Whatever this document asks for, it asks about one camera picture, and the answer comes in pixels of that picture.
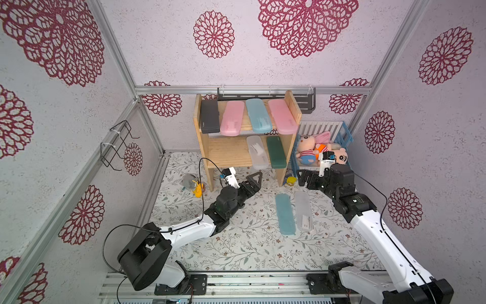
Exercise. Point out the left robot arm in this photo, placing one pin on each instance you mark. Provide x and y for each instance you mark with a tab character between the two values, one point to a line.
144	260

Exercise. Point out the pink pencil case right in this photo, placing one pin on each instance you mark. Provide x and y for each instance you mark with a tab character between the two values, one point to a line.
282	116

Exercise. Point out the white and blue toy crib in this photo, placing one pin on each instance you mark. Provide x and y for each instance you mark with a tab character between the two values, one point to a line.
334	135

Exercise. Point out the small yellow blue toy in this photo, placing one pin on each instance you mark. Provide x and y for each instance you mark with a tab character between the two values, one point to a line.
291	180

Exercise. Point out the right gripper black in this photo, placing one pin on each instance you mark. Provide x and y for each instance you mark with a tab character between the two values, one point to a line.
316	179

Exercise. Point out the wooden two-tier shelf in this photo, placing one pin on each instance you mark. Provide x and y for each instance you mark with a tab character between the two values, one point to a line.
228	152

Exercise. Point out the black wall shelf bracket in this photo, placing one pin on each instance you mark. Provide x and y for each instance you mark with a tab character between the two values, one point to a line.
306	102

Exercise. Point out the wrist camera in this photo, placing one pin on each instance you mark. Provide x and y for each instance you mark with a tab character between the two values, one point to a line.
229	175
326	160

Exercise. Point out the pink rabbit plush doll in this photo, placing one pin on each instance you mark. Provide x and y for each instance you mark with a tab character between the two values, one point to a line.
310	146

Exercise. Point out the pink pencil case left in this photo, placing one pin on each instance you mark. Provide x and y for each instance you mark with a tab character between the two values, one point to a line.
232	118

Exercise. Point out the dark green pencil case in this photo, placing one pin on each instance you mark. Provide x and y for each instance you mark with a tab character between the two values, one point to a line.
276	152

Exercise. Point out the black wire wall rack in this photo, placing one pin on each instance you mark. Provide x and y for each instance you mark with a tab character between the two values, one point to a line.
110	150

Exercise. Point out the cartoon boy plush doll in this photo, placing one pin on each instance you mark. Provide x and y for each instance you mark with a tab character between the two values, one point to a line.
340	153

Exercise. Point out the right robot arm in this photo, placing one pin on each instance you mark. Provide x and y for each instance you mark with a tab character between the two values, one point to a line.
409	281

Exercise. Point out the yellow and grey toy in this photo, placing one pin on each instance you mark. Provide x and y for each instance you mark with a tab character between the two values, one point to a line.
191	182

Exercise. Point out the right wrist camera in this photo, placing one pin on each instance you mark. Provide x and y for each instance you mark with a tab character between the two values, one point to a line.
326	160

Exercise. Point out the light blue pencil case top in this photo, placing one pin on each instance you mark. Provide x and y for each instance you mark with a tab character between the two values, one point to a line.
260	120

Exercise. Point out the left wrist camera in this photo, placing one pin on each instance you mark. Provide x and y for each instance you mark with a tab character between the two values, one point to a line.
229	175

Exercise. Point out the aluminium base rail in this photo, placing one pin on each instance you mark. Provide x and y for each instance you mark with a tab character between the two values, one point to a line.
235	287

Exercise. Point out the pink pencil case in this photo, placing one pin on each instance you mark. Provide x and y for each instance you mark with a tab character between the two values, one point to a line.
282	116
232	118

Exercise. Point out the clear frosted pencil case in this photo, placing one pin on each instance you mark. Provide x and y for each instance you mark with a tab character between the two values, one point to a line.
257	152

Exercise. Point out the teal pencil case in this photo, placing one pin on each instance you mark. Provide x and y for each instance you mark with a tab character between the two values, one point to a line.
286	222

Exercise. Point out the dark grey pencil case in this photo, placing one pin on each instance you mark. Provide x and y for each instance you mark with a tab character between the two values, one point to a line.
209	117

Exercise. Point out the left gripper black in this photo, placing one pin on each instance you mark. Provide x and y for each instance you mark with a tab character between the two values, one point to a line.
254	185

